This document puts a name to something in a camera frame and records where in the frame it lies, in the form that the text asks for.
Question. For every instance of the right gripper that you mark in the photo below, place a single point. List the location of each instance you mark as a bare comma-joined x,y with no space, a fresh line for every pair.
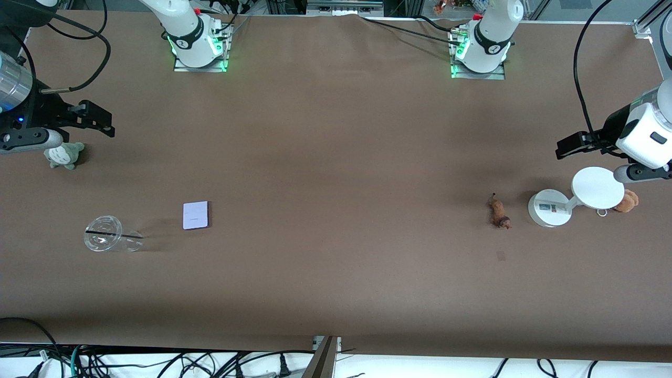
46,112

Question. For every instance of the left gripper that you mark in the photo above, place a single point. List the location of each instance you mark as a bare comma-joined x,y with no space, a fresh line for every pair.
610,127

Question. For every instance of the brown lion statue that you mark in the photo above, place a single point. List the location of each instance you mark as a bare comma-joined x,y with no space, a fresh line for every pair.
499,210

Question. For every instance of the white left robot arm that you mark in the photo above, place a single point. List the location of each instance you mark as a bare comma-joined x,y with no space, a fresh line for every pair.
493,37

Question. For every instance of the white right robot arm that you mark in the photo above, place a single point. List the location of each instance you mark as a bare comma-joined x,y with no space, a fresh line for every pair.
184,31

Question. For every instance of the grey green owl-like plush toy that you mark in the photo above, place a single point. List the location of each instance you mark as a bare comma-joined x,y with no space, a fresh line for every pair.
65,156

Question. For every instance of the white round stand with disc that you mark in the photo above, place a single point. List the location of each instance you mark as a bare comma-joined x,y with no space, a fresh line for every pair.
598,188

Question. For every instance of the black drinking straw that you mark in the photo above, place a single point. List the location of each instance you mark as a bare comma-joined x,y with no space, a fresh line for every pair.
100,231

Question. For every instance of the clear plastic cup with lid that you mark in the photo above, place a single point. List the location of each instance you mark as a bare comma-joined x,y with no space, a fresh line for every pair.
105,242

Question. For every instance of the grey metal bar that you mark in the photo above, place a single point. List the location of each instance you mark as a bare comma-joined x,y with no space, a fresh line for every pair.
344,8

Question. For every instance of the brown table mat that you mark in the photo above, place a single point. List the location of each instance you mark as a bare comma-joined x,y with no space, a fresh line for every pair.
336,262

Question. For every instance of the aluminium frame profile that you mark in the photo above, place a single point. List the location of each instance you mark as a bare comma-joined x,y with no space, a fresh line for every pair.
643,29

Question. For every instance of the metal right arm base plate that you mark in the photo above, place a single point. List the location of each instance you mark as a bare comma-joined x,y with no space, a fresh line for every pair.
202,68

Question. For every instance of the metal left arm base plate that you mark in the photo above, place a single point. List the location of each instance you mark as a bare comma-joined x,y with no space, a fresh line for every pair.
478,75

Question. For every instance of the brown support post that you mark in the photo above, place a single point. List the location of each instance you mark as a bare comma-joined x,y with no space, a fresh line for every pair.
323,362

